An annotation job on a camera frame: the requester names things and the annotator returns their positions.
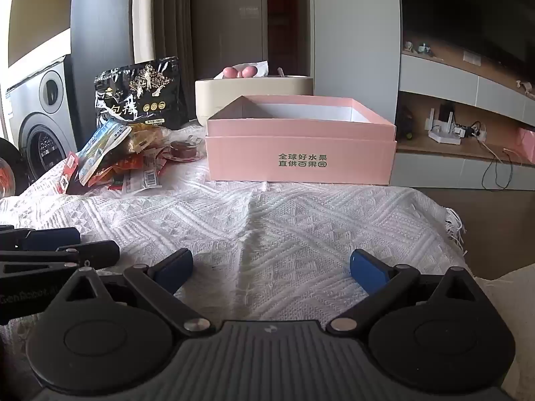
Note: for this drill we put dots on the large black snack bag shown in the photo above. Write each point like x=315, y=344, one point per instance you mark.
x=142, y=92

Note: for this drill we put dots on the grey washing machine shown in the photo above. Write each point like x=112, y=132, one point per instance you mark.
x=54, y=92

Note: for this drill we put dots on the small red snack packet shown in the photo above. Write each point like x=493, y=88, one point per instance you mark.
x=67, y=175

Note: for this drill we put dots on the small shelf ornaments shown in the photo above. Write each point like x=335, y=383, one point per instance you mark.
x=418, y=48

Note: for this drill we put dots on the dark grey panel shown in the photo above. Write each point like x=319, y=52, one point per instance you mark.
x=100, y=29

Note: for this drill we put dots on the grey curtain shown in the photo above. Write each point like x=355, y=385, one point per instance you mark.
x=167, y=8

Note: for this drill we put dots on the black television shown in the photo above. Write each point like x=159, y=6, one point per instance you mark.
x=459, y=8

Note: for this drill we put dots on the red chicken snack packet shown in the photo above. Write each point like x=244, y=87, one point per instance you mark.
x=129, y=163

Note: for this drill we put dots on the white router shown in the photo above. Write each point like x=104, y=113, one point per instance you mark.
x=445, y=131

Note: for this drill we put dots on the cream tissue box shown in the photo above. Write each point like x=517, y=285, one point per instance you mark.
x=209, y=96

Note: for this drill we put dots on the pink bag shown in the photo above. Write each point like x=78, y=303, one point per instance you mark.
x=526, y=146

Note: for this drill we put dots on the dark red jelly cup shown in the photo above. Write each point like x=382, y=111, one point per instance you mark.
x=184, y=151

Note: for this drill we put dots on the cream cabinet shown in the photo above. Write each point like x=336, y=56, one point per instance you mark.
x=37, y=8

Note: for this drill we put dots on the clear yellow snack packet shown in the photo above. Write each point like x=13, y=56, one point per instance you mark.
x=146, y=138

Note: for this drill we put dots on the pink cardboard box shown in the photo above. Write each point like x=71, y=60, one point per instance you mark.
x=250, y=154

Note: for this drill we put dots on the grey wooden television cabinet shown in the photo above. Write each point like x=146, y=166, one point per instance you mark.
x=439, y=92

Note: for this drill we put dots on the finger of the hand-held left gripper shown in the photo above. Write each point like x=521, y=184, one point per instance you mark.
x=96, y=254
x=50, y=239

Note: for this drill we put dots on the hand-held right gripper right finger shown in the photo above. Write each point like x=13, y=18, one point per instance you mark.
x=368, y=269

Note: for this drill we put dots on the pink ball ornament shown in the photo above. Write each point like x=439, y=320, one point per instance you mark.
x=238, y=72

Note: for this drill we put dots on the white knitted blanket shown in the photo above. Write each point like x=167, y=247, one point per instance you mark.
x=271, y=217

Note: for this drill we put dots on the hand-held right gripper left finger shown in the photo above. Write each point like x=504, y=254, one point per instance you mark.
x=175, y=269

